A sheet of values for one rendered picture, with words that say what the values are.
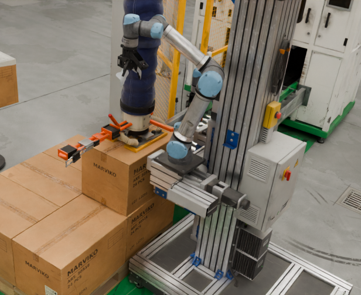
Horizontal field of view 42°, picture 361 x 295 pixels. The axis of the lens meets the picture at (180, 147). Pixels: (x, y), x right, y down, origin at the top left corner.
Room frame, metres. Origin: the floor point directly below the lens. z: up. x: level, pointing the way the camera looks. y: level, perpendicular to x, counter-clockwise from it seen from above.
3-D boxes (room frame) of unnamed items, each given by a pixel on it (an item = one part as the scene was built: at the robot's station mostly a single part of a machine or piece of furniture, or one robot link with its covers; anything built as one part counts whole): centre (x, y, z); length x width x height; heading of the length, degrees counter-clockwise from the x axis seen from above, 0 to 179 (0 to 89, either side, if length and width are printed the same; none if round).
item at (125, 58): (2.30, 0.32, 1.66); 0.09 x 0.08 x 0.12; 56
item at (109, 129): (2.55, 0.44, 1.07); 0.10 x 0.08 x 0.06; 58
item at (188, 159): (2.39, -0.01, 1.09); 0.15 x 0.15 x 0.10
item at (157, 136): (2.71, 0.23, 0.97); 0.34 x 0.10 x 0.05; 148
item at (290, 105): (3.93, -0.72, 0.50); 2.31 x 0.05 x 0.19; 151
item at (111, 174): (2.76, 0.31, 0.74); 0.60 x 0.40 x 0.40; 149
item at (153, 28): (2.30, 0.21, 1.82); 0.11 x 0.11 x 0.08; 82
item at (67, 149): (2.25, 0.63, 1.07); 0.08 x 0.07 x 0.05; 148
